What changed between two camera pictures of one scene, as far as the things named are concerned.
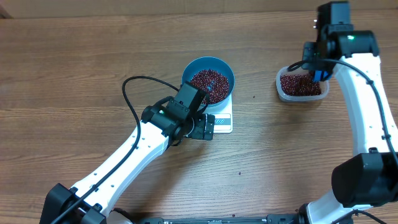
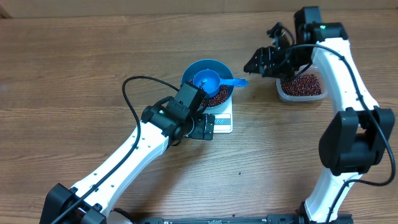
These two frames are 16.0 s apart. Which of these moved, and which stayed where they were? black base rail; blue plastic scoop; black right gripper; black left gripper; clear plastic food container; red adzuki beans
Moved: blue plastic scoop; black right gripper
Stayed: red adzuki beans; clear plastic food container; black base rail; black left gripper
